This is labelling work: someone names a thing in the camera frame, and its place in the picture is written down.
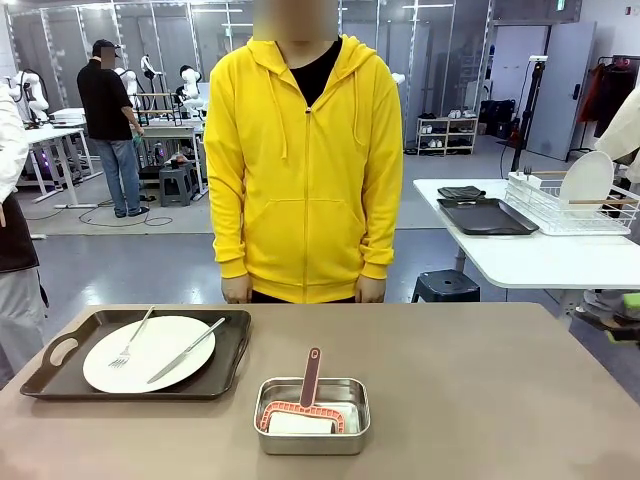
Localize clothes rack with garments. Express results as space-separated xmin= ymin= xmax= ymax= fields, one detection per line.
xmin=579 ymin=53 xmax=637 ymax=151

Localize white wire dish rack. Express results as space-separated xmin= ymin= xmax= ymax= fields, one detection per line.
xmin=504 ymin=169 xmax=634 ymax=237

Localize rectangular steel container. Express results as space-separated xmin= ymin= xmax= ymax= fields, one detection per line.
xmin=253 ymin=376 xmax=372 ymax=456

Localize white office desk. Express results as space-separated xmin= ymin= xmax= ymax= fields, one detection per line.
xmin=22 ymin=127 xmax=104 ymax=209

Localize pink lint roller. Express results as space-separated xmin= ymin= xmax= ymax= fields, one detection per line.
xmin=254 ymin=347 xmax=350 ymax=436

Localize white side table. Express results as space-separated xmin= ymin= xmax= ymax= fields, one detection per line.
xmin=413 ymin=177 xmax=640 ymax=321

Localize white dinner plate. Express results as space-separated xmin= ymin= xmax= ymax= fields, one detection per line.
xmin=82 ymin=314 xmax=217 ymax=394

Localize silver table knife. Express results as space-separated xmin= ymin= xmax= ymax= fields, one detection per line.
xmin=146 ymin=317 xmax=227 ymax=385

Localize grey metal workbench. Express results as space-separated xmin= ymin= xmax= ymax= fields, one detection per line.
xmin=142 ymin=122 xmax=209 ymax=199

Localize brown serving tray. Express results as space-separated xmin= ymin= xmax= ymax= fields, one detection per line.
xmin=19 ymin=308 xmax=252 ymax=402

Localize person's right hand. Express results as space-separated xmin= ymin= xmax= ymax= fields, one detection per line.
xmin=222 ymin=277 xmax=251 ymax=305

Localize black baking tray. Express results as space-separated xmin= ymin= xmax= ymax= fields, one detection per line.
xmin=436 ymin=197 xmax=541 ymax=237

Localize person in cream jacket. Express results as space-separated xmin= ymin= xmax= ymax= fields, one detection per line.
xmin=594 ymin=87 xmax=640 ymax=169

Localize black suitcases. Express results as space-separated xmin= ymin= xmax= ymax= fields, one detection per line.
xmin=479 ymin=98 xmax=517 ymax=139

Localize person in black shirt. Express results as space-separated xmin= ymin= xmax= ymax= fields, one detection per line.
xmin=76 ymin=38 xmax=147 ymax=219

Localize grey door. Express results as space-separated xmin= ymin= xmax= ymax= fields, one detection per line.
xmin=527 ymin=20 xmax=597 ymax=162

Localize person in yellow hoodie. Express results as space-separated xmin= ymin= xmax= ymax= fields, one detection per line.
xmin=203 ymin=0 xmax=405 ymax=305

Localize white racked plate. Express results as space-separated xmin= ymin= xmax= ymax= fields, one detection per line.
xmin=558 ymin=149 xmax=615 ymax=205

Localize grey plastic stool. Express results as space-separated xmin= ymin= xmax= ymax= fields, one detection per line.
xmin=158 ymin=167 xmax=194 ymax=208

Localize white shoe rack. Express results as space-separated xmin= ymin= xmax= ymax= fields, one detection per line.
xmin=416 ymin=109 xmax=480 ymax=157

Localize silver fork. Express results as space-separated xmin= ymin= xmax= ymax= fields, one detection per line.
xmin=107 ymin=305 xmax=157 ymax=370

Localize yellow-sleeved right forearm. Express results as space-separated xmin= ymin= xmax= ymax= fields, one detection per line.
xmin=213 ymin=189 xmax=251 ymax=281

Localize person's left hand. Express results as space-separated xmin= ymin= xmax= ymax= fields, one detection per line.
xmin=355 ymin=277 xmax=386 ymax=305

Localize black folded cloth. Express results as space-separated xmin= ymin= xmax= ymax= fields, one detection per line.
xmin=437 ymin=185 xmax=487 ymax=201

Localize person in dark apron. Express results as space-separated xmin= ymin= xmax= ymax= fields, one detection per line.
xmin=0 ymin=82 xmax=50 ymax=381

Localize black tripod stand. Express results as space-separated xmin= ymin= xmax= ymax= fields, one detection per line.
xmin=501 ymin=55 xmax=549 ymax=179

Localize dark plastic stool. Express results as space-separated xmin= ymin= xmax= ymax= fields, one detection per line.
xmin=410 ymin=269 xmax=481 ymax=304

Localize yellow-sleeved left forearm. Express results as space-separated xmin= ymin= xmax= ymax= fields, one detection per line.
xmin=358 ymin=189 xmax=404 ymax=281

